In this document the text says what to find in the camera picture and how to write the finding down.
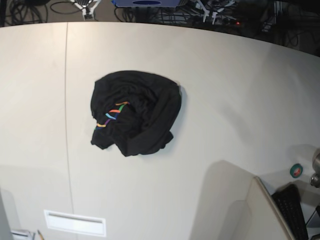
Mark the black t-shirt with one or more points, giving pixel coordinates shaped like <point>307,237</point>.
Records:
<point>135,111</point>

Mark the black power strip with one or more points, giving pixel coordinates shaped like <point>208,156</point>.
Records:
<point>219,20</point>

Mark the blue box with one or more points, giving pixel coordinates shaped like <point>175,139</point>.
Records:
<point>146,3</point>

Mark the beige divider panel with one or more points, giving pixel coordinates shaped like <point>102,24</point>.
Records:
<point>266,221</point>

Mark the green tape roll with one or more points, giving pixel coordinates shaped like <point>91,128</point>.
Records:
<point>296,170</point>

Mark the black keyboard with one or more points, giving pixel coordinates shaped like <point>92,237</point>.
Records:
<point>288,201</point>

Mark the metal cylinder stand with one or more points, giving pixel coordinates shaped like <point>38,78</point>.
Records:
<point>315,177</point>

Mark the pencil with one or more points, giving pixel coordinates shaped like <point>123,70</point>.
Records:
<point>40,235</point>

